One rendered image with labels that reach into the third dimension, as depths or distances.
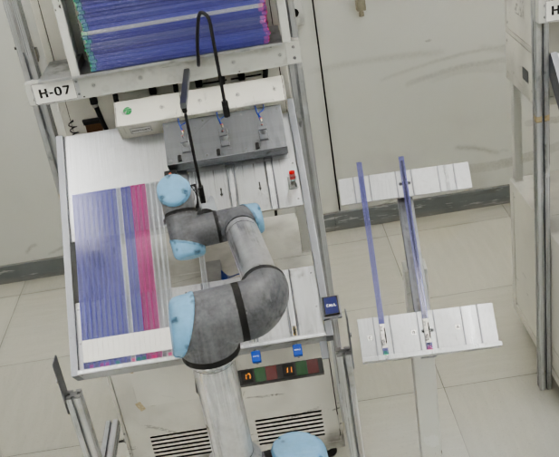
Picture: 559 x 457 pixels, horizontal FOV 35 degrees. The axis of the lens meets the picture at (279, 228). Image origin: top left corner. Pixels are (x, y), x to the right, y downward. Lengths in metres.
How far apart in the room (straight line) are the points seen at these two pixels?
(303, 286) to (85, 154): 0.75
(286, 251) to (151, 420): 0.70
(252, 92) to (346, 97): 1.65
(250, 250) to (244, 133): 0.72
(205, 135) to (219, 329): 0.96
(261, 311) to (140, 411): 1.27
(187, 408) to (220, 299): 1.23
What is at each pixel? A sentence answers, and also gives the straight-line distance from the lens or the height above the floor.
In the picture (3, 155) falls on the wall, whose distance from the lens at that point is 4.32.
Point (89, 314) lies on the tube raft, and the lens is 2.44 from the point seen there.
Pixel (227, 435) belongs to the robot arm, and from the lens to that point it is 1.81.
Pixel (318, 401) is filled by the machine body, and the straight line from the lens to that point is 2.86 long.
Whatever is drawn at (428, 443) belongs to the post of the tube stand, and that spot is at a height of 0.26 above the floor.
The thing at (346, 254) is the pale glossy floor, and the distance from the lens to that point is 4.17.
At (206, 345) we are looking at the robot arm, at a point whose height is 1.12.
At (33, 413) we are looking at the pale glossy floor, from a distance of 3.61.
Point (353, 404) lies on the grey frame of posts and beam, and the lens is 2.50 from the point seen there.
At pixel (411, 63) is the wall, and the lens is 4.14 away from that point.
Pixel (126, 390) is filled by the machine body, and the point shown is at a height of 0.42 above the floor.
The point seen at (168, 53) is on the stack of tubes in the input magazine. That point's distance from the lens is 2.48.
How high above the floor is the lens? 2.03
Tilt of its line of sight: 27 degrees down
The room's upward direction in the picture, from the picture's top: 9 degrees counter-clockwise
